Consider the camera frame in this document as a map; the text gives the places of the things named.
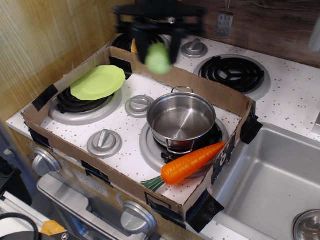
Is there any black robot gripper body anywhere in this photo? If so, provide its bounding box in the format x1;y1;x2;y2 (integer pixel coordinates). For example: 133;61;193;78
113;0;206;35

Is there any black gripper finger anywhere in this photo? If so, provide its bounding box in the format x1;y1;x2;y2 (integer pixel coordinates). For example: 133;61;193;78
131;26;149;64
170;27;186;64

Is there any light green toy broccoli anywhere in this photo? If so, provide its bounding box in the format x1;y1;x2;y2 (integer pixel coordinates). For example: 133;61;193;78
144;42;171;75

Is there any yellow toy corn cob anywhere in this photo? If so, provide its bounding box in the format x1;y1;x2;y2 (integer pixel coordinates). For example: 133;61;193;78
131;38;139;54

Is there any back left black burner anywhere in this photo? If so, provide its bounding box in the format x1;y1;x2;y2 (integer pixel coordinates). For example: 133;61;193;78
110;33;170;59

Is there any black burner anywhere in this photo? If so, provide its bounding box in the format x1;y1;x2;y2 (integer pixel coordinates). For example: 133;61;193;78
193;54;271;101
110;33;170;59
139;119;229;173
49;88;123;126

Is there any silver stovetop knob back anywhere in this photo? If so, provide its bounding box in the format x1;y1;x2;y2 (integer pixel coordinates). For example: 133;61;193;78
181;38;209;59

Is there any silver stovetop knob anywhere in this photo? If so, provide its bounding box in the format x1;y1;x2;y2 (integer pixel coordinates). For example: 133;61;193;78
181;38;209;59
125;95;155;119
87;129;123;159

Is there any hanging silver spatula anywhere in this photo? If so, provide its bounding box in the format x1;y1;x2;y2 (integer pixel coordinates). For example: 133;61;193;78
214;0;234;37

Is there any light green toy plate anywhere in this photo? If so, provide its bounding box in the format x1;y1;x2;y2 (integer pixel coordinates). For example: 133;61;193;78
70;65;126;101

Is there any silver stovetop knob upper middle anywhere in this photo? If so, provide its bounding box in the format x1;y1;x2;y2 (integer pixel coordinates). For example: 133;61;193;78
125;95;155;119

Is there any back right black burner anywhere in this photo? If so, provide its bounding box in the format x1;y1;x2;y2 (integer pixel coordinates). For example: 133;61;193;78
193;54;271;101

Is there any silver metal pot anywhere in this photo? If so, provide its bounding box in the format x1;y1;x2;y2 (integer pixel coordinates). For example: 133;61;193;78
146;86;216;155

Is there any front left black burner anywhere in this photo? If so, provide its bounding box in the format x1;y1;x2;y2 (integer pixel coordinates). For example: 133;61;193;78
49;88;123;126

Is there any silver stovetop knob lower left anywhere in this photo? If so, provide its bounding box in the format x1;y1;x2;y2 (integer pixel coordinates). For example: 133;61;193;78
87;129;123;159

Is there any front right black burner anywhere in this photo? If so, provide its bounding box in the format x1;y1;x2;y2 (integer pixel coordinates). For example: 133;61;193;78
139;119;229;173

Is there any orange toy carrot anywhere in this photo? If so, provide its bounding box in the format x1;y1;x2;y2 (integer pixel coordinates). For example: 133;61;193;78
141;141;226;192

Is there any silver oven knob left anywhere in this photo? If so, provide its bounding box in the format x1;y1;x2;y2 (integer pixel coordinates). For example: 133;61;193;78
31;147;62;177

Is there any silver oven knob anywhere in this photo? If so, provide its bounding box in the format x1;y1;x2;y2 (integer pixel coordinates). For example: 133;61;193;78
120;200;157;235
31;147;62;177

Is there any brown cardboard fence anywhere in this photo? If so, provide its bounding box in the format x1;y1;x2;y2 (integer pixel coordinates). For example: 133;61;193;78
21;47;258;239

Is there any grey toy sink basin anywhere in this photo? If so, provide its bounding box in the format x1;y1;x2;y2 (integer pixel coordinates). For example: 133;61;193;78
213;123;320;240

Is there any silver oven knob right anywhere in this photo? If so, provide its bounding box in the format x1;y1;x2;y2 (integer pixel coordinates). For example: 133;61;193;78
120;200;157;235

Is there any orange tape piece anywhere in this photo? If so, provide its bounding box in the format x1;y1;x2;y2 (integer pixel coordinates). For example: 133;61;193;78
40;220;66;236

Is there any silver sink drain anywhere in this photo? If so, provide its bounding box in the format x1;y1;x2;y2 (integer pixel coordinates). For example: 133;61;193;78
292;210;320;240

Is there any silver oven door handle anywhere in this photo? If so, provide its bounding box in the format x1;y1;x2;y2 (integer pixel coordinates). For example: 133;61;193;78
37;174;133;240

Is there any black cable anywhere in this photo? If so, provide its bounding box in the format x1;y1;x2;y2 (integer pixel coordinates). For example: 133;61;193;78
0;212;40;240

